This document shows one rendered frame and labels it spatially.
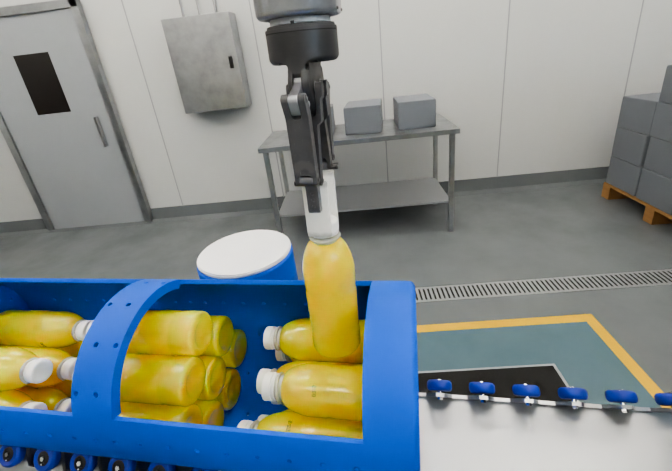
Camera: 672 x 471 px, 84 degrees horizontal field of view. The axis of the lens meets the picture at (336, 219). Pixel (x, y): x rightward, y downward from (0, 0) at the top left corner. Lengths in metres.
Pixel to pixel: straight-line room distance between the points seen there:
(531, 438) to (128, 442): 0.62
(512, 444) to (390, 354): 0.35
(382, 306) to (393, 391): 0.11
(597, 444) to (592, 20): 3.95
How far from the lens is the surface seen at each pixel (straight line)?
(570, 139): 4.54
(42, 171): 5.14
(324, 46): 0.41
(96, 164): 4.76
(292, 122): 0.39
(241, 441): 0.56
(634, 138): 4.05
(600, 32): 4.47
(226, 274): 1.05
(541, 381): 1.98
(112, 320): 0.66
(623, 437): 0.85
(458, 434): 0.77
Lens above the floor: 1.55
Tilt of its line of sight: 24 degrees down
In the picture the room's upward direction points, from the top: 7 degrees counter-clockwise
